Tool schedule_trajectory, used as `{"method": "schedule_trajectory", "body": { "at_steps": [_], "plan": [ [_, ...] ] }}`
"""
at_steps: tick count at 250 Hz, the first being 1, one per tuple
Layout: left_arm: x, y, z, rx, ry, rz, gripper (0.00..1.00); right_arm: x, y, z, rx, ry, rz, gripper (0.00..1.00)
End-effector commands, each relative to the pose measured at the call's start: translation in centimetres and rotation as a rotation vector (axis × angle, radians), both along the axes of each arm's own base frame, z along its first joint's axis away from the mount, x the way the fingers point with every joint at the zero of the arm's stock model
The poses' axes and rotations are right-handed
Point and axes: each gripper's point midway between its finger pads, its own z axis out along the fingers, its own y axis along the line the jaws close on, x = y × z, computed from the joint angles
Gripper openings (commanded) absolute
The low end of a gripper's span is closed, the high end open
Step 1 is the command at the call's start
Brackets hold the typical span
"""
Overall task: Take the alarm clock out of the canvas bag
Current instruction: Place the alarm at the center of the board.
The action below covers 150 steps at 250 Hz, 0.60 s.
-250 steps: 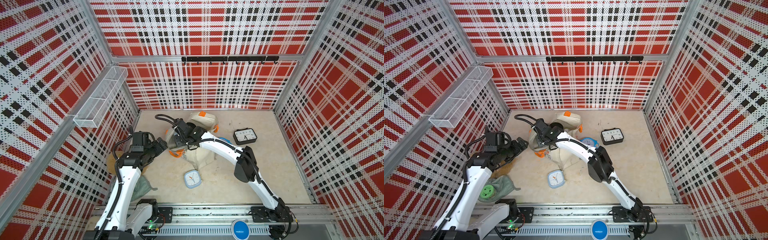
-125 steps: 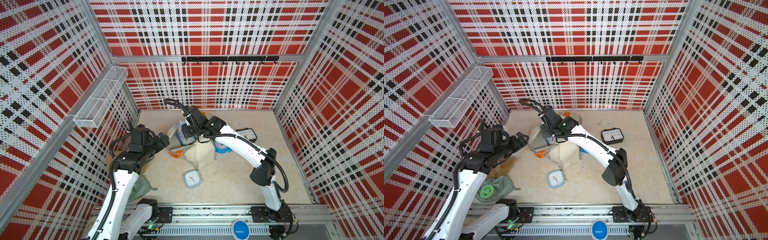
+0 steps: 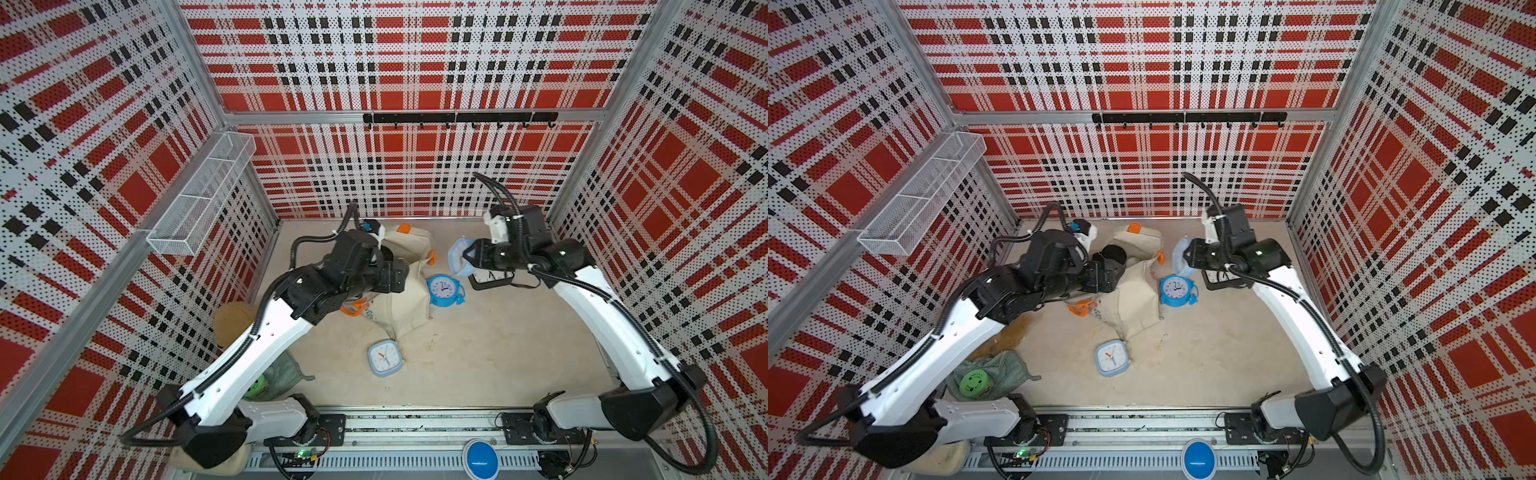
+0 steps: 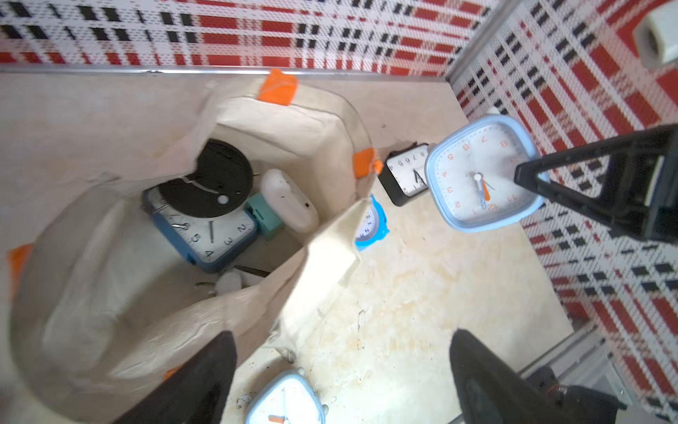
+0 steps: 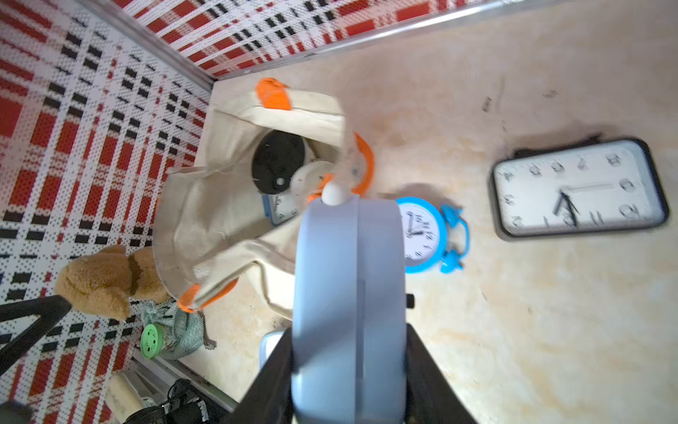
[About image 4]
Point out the teal small clock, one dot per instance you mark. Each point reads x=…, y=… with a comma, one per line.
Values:
x=269, y=223

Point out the white oval clock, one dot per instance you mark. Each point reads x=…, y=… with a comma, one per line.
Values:
x=288, y=201

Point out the black and white round clock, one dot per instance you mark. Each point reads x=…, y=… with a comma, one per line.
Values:
x=221, y=183

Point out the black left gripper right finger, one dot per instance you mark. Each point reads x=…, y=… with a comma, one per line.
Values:
x=489, y=391

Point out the black rectangular alarm clock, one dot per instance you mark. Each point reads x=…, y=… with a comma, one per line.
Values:
x=403, y=176

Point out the beige canvas bag orange handles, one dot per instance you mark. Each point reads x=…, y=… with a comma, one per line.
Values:
x=106, y=307

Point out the light blue square alarm clock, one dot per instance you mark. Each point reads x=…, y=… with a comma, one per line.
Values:
x=288, y=398

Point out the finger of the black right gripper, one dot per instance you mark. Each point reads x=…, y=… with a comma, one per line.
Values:
x=627, y=183

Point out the blue round twin-bell alarm clock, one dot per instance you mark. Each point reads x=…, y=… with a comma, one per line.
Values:
x=374, y=227

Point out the dark blue square alarm clock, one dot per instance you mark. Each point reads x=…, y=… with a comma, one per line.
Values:
x=211, y=244

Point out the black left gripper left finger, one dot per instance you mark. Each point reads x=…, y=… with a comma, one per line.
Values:
x=197, y=392

